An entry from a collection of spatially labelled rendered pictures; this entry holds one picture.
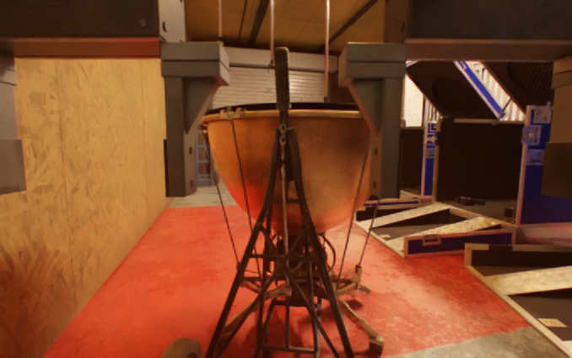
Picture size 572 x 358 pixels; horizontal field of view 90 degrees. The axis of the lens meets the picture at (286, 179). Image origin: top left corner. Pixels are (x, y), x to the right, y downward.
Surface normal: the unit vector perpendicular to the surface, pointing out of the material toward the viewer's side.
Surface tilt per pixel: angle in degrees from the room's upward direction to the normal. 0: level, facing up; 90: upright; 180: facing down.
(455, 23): 90
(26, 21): 90
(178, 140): 90
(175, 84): 90
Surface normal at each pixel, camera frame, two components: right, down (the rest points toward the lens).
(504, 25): 0.00, 0.11
